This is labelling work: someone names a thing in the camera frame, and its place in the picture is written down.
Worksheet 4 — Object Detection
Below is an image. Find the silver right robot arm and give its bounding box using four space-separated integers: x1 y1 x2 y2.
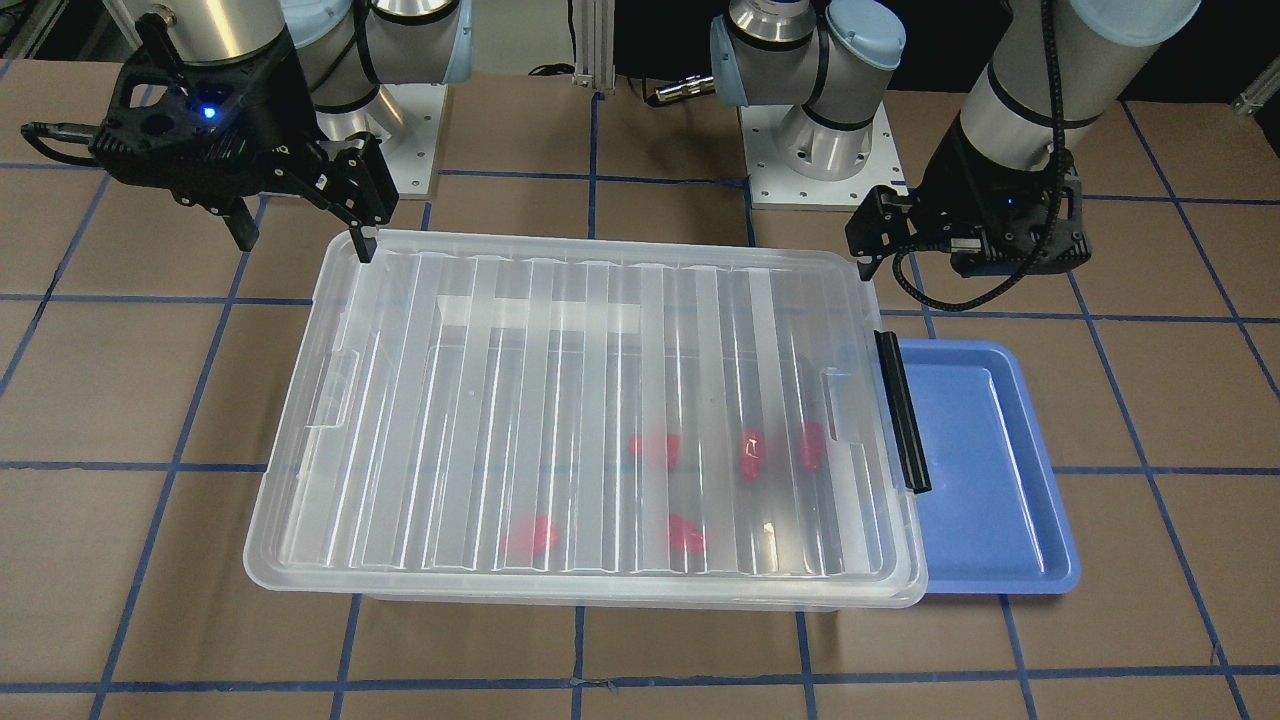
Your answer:
20 1 472 263

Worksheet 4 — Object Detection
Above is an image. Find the red block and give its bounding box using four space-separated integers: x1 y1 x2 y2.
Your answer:
500 515 561 565
799 420 828 473
627 432 682 469
739 428 767 483
667 512 707 556

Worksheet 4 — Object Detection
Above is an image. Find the blue plastic tray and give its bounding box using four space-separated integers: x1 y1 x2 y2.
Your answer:
900 340 1082 596

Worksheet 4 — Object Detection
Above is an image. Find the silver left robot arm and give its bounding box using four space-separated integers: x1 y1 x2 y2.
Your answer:
646 1 1199 283

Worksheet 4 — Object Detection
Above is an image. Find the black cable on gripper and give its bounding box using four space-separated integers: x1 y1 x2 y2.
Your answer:
892 0 1076 313

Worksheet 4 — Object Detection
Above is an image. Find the aluminium frame post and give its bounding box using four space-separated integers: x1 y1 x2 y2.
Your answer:
570 1 617 96

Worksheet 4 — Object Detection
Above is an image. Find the black box latch handle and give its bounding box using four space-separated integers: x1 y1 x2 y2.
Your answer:
874 331 932 495

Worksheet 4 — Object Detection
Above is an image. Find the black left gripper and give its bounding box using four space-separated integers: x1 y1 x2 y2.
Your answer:
845 120 1053 282

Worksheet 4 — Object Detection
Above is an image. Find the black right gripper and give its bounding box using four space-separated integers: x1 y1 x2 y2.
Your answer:
20 15 401 264

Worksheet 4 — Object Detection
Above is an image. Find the clear plastic storage box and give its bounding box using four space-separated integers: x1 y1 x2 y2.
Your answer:
355 591 916 612

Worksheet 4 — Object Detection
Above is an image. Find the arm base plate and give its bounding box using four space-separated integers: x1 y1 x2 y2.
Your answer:
317 85 451 200
739 105 908 211

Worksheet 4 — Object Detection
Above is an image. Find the clear plastic box lid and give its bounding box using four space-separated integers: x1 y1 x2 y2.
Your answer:
243 231 928 600

